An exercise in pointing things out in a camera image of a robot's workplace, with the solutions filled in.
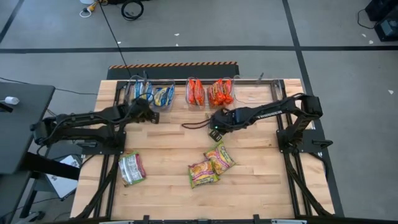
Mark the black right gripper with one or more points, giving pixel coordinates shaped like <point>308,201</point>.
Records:
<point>225,119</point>

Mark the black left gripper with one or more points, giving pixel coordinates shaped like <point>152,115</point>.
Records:
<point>141,110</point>

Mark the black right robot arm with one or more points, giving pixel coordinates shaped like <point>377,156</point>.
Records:
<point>273,112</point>

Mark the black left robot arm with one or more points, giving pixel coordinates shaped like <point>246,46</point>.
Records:
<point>77,119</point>

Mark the clear plastic bin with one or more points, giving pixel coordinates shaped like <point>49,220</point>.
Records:
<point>255,93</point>
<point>130,105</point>
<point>206,104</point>

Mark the black hazard-striped floor mat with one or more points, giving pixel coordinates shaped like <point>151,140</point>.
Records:
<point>174,71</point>

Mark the white printed sheet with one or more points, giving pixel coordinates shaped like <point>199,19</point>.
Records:
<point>62,183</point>

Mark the black desk crossbeam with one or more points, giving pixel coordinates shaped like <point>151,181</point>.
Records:
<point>46,165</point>

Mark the black desk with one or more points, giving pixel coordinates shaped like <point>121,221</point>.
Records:
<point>21,124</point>

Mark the small white desk object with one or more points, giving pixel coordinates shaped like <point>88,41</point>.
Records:
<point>12,100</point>

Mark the black desk leg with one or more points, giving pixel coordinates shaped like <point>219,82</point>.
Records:
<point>29,199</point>

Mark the black equipment case with screen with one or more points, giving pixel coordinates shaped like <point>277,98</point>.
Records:
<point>387,29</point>

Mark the black aluminium table frame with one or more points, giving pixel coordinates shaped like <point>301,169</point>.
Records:
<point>202,221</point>

